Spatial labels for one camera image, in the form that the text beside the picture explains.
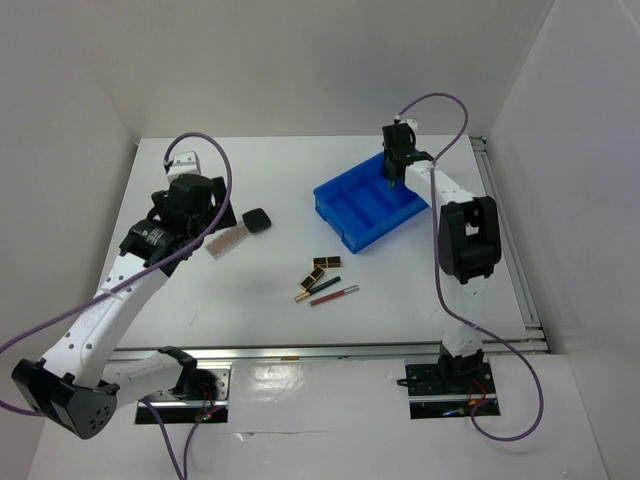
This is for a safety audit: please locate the clear nude eyeshadow palette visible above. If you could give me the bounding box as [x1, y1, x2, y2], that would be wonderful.
[206, 224, 251, 260]

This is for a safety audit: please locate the black gold square lipstick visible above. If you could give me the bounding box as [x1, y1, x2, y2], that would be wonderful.
[313, 256, 342, 269]

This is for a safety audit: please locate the gold capped dark pencil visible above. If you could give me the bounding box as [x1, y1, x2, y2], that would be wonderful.
[294, 276, 341, 303]

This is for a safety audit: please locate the red silver lip gloss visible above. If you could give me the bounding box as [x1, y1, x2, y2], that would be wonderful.
[309, 285, 360, 307]

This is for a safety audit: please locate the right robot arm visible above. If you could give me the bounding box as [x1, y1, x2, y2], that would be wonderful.
[381, 118, 502, 396]

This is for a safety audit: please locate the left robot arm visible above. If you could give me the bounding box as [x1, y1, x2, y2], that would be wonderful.
[11, 174, 236, 440]

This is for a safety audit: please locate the black square compact case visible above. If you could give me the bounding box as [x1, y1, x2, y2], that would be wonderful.
[242, 208, 272, 234]

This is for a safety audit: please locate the blue divided plastic bin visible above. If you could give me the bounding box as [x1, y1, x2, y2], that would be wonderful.
[313, 153, 428, 254]

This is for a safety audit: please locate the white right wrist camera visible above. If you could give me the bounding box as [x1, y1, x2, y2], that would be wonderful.
[394, 115, 418, 131]

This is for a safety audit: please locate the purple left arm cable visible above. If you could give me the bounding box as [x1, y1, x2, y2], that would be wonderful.
[0, 131, 234, 480]

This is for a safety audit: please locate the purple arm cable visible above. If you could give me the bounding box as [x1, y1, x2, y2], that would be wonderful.
[397, 92, 546, 442]
[0, 131, 234, 480]

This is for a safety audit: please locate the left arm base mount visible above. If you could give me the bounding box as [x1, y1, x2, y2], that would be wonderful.
[146, 362, 232, 425]

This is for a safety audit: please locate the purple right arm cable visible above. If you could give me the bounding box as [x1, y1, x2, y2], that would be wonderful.
[397, 92, 546, 442]

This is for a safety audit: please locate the aluminium front rail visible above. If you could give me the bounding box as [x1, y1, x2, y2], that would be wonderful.
[110, 339, 550, 362]

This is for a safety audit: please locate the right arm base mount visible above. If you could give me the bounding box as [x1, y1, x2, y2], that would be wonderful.
[396, 362, 501, 420]

